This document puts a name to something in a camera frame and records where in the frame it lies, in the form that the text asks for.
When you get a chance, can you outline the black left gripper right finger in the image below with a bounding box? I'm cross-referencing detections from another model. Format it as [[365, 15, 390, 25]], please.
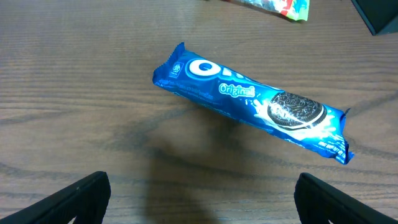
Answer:
[[294, 173, 397, 224]]

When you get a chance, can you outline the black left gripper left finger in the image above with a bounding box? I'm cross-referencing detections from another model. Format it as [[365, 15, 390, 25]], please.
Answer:
[[1, 171, 111, 224]]

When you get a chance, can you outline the blue Oreo cookie pack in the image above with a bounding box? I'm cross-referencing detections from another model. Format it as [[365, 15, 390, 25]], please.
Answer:
[[152, 43, 354, 165]]

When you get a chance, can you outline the green Haribo gummy bag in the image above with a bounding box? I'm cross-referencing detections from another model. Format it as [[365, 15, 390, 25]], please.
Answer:
[[228, 0, 310, 21]]

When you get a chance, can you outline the black open gift box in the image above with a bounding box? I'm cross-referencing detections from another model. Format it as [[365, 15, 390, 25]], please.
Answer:
[[351, 0, 397, 35]]

